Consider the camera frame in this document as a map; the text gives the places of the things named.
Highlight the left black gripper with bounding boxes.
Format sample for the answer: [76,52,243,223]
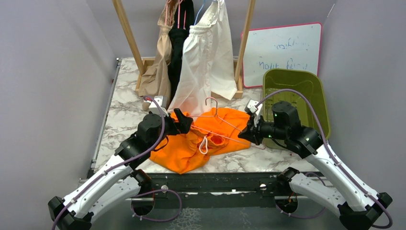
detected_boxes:
[149,108,193,150]

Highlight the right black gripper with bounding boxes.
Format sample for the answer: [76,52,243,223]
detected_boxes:
[238,112,288,145]

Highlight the orange shorts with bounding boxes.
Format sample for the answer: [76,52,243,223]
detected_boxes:
[149,108,250,174]

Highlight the pink wire hanger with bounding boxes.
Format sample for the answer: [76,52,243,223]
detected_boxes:
[189,97,266,150]

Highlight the olive green plastic bin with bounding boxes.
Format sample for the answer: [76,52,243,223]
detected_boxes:
[262,69,330,139]

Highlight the pink framed whiteboard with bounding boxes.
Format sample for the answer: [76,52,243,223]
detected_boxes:
[242,23,323,88]

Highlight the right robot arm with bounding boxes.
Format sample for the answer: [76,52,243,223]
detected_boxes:
[238,100,392,230]

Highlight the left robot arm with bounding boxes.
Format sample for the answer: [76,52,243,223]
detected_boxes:
[48,109,193,230]

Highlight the beige shorts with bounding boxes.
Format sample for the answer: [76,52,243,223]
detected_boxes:
[138,0,178,108]

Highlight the white shorts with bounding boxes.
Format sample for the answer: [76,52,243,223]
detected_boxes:
[169,0,237,115]

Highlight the black shorts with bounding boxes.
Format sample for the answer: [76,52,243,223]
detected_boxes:
[168,0,195,100]

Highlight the pink hanger of black shorts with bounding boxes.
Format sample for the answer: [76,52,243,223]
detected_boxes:
[175,0,186,30]

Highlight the wooden clothes rack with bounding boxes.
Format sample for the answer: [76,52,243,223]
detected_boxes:
[112,0,256,99]

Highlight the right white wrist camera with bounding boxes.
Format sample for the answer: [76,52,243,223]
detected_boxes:
[245,100,263,127]

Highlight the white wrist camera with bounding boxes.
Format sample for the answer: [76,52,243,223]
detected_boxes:
[245,100,263,127]
[148,95,169,116]

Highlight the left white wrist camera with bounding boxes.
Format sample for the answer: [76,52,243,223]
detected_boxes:
[148,95,169,116]

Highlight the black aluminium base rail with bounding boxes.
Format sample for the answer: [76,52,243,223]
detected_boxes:
[76,171,356,210]

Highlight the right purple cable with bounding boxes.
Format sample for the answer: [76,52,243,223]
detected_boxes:
[253,89,394,230]

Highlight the purple cable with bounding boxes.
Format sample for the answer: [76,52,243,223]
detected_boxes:
[253,89,394,230]
[50,95,166,230]

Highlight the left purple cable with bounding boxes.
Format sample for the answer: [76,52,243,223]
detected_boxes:
[50,95,166,230]

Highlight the blue wire hanger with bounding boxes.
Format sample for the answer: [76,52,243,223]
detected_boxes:
[193,0,207,25]

